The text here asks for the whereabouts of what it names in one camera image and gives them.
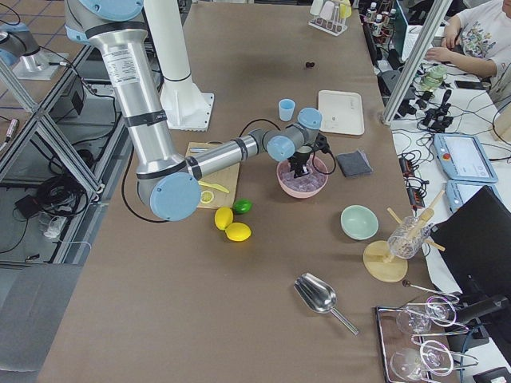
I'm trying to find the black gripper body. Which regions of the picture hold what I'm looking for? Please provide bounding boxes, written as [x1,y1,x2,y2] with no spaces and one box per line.
[287,153,311,172]

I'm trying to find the blue plastic cup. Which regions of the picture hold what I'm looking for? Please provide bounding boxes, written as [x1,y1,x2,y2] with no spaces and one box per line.
[278,98,295,122]

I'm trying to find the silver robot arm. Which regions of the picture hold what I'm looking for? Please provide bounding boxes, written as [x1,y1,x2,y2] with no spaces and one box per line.
[1,23,60,81]
[65,1,322,221]

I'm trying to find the wooden cup stand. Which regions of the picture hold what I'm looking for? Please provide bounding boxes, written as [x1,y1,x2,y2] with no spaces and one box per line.
[363,190,445,282]

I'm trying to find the metal ice scoop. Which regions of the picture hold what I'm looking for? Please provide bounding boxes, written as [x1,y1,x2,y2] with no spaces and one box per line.
[294,273,359,336]

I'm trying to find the white cup rack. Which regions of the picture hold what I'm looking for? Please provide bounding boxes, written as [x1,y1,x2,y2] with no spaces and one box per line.
[308,0,352,37]

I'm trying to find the pink bowl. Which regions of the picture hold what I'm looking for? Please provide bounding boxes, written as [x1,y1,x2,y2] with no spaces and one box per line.
[276,157,328,199]

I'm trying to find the grey folded cloth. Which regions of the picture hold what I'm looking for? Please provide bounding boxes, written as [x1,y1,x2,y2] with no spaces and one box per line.
[336,149,373,178]

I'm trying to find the green lime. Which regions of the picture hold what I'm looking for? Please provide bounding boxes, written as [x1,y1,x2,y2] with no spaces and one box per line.
[232,199,252,215]

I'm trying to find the cream rabbit tray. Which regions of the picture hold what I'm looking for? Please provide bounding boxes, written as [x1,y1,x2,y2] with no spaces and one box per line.
[318,90,365,136]

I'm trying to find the green bowl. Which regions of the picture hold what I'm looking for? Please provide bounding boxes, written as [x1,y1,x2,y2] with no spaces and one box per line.
[340,205,379,240]

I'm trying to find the yellow plastic knife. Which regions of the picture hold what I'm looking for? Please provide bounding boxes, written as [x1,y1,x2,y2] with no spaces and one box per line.
[198,180,230,194]

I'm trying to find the yellow lemon lower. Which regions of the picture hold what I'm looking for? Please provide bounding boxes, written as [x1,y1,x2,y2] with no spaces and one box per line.
[225,222,252,242]

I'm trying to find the yellow lemon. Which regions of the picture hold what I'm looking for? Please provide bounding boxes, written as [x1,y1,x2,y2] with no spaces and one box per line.
[225,222,252,242]
[214,207,234,231]

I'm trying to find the yellow lemon upper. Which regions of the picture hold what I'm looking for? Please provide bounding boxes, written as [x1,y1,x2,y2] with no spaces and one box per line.
[214,207,234,231]

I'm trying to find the lemon slice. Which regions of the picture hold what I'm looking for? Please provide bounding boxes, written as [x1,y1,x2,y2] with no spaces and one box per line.
[200,190,215,204]

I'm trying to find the clear textured glass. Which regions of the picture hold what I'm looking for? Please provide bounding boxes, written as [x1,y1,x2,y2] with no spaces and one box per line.
[387,216,432,259]

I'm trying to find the long metal spoon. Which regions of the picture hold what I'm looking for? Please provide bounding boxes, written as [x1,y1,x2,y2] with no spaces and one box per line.
[401,280,460,297]

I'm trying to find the lower blue teach pendant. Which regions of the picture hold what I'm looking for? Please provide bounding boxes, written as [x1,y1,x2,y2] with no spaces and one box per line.
[445,180,500,213]

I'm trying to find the blue teach pendant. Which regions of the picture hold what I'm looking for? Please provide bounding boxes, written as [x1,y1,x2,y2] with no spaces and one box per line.
[445,180,500,213]
[434,133,498,184]

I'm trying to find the upper blue teach pendant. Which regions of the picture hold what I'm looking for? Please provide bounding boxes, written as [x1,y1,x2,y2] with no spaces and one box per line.
[434,133,498,184]

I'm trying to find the black monitor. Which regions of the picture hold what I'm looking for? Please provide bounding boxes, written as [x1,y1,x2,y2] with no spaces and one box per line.
[431,186,510,298]

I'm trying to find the upper wine glass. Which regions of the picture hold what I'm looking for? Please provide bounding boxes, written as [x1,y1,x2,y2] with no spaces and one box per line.
[396,295,457,335]

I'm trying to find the wine glass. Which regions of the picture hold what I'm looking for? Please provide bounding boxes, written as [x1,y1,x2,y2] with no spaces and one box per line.
[390,340,454,382]
[396,295,457,335]

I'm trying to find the metal glass tray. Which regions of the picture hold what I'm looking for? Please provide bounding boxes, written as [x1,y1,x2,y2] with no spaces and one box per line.
[375,306,479,382]

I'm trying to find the lower wine glass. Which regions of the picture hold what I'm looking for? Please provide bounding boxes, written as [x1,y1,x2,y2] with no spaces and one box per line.
[390,340,454,382]

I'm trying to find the person in white shirt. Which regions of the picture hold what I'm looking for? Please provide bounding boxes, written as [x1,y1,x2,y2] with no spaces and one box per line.
[425,0,510,108]

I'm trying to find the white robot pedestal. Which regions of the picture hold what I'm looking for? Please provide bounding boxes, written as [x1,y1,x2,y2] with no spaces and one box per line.
[144,0,214,132]

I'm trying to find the aluminium frame post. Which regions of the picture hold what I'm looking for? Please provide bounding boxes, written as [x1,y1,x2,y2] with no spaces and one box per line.
[381,0,452,126]

